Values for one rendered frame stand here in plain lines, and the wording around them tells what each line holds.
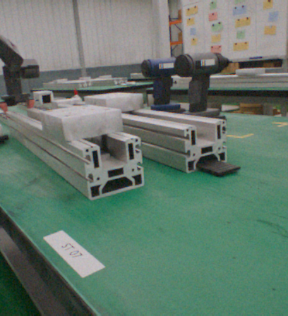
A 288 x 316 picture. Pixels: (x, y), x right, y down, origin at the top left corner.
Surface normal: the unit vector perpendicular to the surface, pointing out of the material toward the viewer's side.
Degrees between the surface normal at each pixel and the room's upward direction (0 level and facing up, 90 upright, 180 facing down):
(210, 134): 90
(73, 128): 90
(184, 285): 0
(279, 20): 90
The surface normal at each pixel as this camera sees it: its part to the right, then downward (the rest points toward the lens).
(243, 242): -0.08, -0.96
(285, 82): -0.78, 0.24
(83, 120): 0.50, 0.21
